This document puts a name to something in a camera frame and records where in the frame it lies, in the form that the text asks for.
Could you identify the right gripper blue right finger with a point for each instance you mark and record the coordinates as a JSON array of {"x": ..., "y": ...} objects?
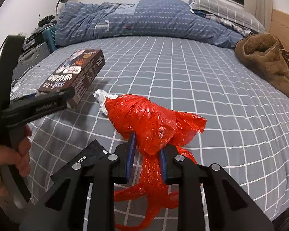
[{"x": 163, "y": 165}]

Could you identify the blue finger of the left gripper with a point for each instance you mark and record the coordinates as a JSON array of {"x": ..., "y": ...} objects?
[{"x": 35, "y": 106}]

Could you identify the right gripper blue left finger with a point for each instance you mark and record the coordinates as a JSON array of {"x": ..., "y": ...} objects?
[{"x": 131, "y": 148}]

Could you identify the red plastic bag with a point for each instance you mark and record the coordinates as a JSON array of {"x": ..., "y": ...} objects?
[{"x": 155, "y": 127}]

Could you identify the brown cookie box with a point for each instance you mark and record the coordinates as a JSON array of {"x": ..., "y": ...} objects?
[{"x": 77, "y": 72}]

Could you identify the person's left hand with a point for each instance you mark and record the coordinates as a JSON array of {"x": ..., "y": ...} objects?
[{"x": 20, "y": 158}]

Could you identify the grey suitcase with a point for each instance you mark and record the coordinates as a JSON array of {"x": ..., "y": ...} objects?
[{"x": 29, "y": 59}]

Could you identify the crumpled white tissue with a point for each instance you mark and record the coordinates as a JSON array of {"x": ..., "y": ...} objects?
[{"x": 101, "y": 96}]

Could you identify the grey checked bed sheet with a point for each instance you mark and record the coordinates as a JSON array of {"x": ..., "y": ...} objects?
[{"x": 247, "y": 130}]

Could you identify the teal suitcase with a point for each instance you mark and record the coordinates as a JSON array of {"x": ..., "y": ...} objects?
[{"x": 49, "y": 37}]

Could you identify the blue quilt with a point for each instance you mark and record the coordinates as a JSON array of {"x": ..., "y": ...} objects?
[{"x": 79, "y": 22}]

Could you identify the brown fleece blanket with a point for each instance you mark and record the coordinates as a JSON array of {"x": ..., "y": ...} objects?
[{"x": 265, "y": 56}]

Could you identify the grey checked pillow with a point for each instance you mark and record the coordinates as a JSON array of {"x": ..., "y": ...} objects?
[{"x": 229, "y": 12}]

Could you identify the beige curtain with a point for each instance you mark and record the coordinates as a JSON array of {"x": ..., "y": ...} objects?
[{"x": 261, "y": 10}]

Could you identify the white charger with cable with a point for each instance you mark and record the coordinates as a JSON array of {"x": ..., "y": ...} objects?
[{"x": 15, "y": 87}]

